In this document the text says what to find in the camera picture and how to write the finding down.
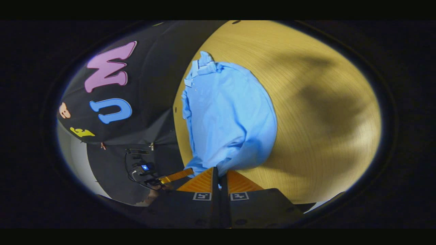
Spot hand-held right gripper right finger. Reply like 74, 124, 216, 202
220, 170, 304, 229

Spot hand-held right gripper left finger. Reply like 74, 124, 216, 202
136, 167, 220, 229

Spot light blue T-shirt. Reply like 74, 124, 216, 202
182, 51, 278, 189

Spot black backdrop cloth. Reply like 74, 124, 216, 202
57, 20, 227, 206

